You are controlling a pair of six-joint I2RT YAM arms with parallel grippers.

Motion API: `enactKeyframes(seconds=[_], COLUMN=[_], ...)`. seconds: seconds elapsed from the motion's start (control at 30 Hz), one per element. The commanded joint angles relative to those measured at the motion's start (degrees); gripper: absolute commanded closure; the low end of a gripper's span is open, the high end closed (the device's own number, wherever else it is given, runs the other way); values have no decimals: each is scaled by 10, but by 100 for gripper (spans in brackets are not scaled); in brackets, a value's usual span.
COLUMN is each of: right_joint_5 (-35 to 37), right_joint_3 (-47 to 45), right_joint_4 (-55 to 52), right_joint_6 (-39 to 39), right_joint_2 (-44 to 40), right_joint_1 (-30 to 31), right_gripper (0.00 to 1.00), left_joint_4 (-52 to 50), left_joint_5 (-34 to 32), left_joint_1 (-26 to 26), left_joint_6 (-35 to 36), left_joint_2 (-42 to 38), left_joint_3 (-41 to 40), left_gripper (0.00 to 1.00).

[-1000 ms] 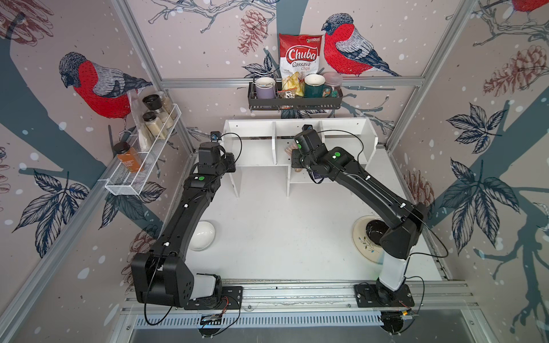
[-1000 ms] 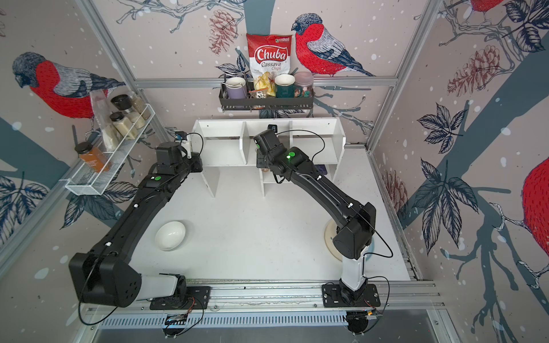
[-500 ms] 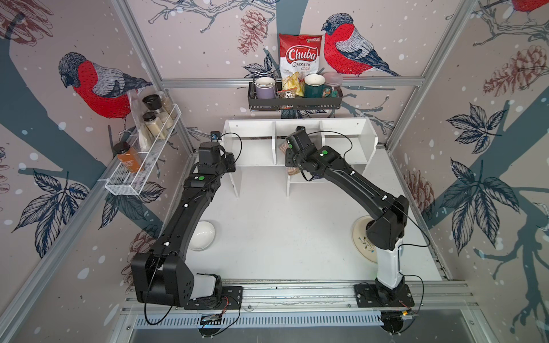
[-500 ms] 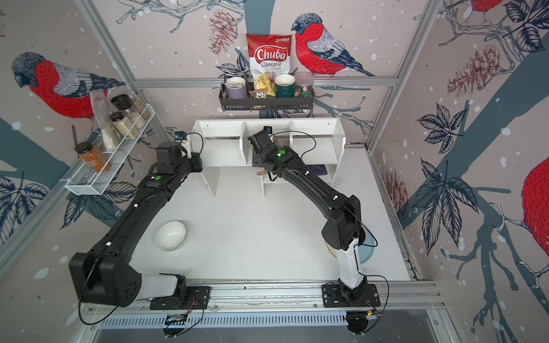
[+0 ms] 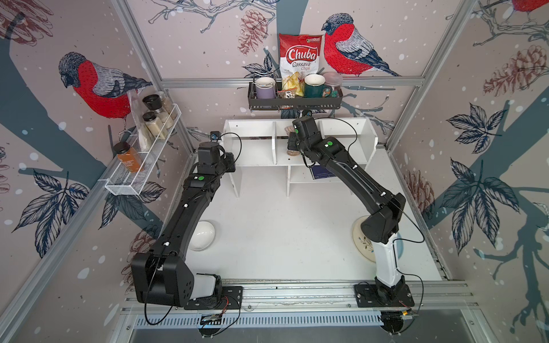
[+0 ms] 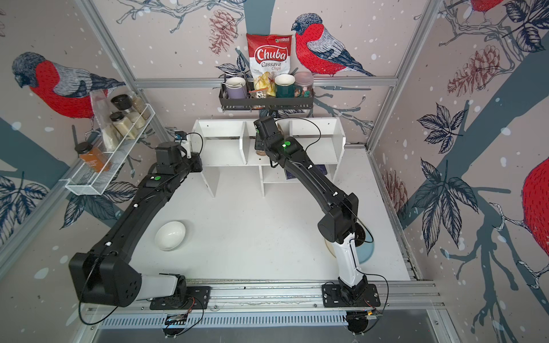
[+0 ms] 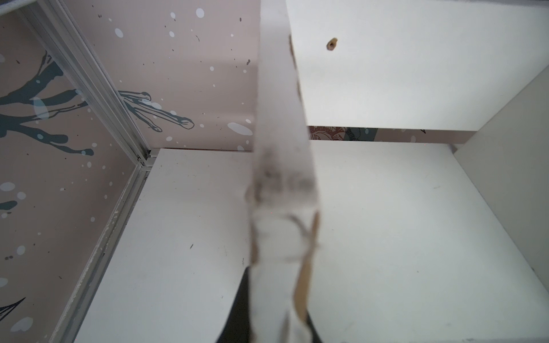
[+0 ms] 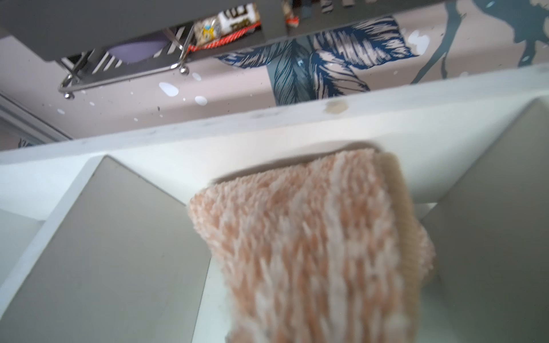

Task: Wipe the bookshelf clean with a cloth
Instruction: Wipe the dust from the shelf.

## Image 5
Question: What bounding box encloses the beige striped knitted cloth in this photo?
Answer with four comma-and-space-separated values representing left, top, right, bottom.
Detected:
285, 126, 300, 157

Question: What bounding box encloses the white wooden bookshelf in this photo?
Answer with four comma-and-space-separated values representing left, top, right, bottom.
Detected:
221, 118, 379, 197

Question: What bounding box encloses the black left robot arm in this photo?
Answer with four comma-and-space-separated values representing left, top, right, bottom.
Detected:
131, 141, 235, 307

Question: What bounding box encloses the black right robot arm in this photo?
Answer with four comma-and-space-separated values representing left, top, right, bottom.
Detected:
293, 117, 405, 304

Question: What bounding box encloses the dark blue book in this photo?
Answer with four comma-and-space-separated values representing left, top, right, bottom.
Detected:
310, 165, 335, 180

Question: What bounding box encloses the green mug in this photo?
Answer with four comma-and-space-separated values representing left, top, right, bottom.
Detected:
304, 74, 333, 98

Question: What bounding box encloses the yellow snack packet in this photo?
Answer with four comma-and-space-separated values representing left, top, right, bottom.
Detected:
282, 71, 305, 97

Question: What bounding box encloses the pink lidded jar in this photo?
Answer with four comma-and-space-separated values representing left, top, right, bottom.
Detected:
323, 71, 343, 97

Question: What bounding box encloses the lavender mug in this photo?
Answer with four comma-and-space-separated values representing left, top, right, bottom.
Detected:
254, 77, 277, 99

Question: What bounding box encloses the black lid spice jar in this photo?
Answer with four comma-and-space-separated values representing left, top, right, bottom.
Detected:
142, 111, 168, 140
142, 94, 174, 129

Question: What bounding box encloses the white ceramic bowl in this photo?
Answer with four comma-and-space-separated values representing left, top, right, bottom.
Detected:
189, 221, 216, 252

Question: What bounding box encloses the red Chuba chips bag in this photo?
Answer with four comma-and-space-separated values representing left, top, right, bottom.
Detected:
279, 34, 323, 79

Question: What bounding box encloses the orange spice jar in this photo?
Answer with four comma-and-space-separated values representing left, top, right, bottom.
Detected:
113, 141, 142, 173

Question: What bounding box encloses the cream and blue plate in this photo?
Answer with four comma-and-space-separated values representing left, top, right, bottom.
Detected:
352, 215, 402, 263

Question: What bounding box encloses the black wall shelf basket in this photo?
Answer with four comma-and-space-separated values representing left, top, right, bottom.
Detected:
247, 82, 343, 111

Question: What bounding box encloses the white wire wall rack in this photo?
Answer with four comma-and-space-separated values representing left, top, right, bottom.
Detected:
104, 104, 182, 196

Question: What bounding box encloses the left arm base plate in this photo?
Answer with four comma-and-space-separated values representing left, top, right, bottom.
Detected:
184, 286, 244, 310

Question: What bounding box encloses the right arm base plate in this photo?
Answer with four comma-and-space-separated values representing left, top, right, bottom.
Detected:
353, 282, 415, 308

